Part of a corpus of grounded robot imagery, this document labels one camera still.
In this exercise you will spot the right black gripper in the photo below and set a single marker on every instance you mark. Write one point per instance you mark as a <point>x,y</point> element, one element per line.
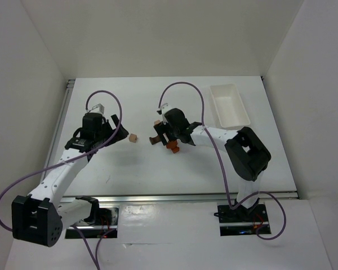
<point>161,131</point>

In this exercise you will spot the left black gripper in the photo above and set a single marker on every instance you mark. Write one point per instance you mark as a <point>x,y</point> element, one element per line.
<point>111,130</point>

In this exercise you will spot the orange arch block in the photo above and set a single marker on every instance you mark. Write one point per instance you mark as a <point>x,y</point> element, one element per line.
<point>171,145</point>

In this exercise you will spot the small light wood cube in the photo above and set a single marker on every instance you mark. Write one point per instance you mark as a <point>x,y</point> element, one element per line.
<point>133,138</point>

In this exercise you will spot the white plastic bin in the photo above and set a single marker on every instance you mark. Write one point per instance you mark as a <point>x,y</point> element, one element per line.
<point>227,107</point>

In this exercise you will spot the orange triangular roof block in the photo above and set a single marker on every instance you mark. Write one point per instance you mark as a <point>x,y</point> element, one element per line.
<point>175,150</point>

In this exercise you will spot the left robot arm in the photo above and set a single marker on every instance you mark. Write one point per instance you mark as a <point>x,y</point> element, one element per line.
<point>39,217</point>

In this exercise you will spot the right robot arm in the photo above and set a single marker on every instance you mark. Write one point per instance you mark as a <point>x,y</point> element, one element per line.
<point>248,155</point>

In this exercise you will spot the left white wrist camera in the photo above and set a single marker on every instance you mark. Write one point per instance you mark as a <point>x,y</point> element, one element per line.
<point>99,108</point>

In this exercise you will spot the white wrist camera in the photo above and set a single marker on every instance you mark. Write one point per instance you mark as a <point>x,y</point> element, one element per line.
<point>99,108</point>
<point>164,108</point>

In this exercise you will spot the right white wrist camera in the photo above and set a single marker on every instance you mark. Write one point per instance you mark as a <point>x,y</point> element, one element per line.
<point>164,108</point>

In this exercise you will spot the aluminium left rail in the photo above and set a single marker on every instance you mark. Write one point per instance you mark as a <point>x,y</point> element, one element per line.
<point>59,124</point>

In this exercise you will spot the aluminium rail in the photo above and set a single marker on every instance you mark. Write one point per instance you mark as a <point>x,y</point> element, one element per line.
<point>59,124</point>
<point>186,198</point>

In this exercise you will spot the aluminium front rail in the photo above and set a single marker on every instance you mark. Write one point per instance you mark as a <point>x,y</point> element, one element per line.
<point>186,198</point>

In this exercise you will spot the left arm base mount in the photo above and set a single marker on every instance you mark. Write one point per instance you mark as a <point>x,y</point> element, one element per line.
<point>106,224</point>

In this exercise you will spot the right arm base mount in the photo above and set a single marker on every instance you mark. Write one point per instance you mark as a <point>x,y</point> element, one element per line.
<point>232,223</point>

